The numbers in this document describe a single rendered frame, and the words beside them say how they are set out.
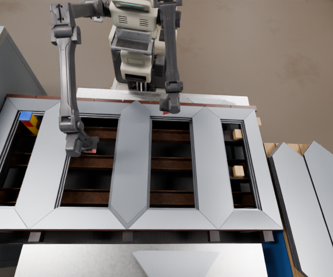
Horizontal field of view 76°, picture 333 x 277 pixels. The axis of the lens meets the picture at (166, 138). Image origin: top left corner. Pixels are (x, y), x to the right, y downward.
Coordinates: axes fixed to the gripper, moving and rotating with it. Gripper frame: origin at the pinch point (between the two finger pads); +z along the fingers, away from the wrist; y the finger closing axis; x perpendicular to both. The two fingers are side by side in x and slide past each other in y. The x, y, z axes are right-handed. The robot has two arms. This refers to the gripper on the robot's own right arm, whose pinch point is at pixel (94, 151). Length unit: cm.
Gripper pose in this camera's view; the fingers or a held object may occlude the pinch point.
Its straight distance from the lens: 115.6
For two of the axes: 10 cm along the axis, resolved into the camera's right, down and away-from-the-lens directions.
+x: 0.2, -8.7, 4.9
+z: 1.5, 4.8, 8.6
